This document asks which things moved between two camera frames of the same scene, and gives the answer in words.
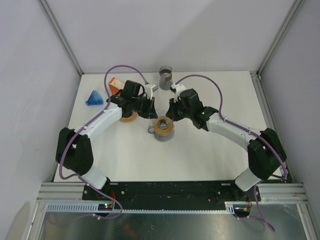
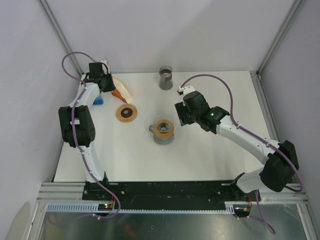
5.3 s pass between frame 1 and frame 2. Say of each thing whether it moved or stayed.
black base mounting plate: stayed
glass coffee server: moved
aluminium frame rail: stayed
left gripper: moved
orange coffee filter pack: stayed
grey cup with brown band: stayed
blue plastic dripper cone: stayed
